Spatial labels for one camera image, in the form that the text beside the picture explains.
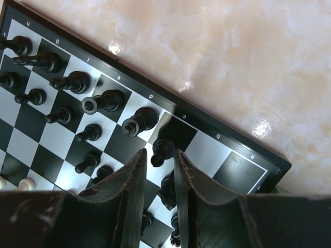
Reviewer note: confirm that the white pawn piece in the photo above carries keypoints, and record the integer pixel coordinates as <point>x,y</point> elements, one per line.
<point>26,184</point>

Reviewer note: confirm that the dark green tray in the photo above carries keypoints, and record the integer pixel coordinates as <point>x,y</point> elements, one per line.
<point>279,190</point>

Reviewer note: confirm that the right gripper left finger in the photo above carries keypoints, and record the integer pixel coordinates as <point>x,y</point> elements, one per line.
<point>114,207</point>

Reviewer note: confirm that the black bishop piece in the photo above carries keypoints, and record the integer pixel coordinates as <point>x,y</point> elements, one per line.
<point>78,82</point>

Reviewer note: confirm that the black knight piece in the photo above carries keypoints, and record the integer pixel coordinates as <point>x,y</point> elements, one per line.
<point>167,192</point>
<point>47,61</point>

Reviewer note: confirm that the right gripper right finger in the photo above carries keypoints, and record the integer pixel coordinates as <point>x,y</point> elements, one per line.
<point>208,213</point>

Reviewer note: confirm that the black pawn piece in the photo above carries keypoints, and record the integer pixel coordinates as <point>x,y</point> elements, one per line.
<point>163,149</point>

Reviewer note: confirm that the black and white chessboard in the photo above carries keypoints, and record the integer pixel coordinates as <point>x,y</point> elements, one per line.
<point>47,137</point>

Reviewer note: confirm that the black king piece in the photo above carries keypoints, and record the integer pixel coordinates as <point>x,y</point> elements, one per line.
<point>144,119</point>

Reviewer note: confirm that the black queen piece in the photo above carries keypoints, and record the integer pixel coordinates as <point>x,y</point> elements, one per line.
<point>109,101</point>

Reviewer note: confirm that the black rook piece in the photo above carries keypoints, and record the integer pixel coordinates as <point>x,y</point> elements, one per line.
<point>21,46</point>

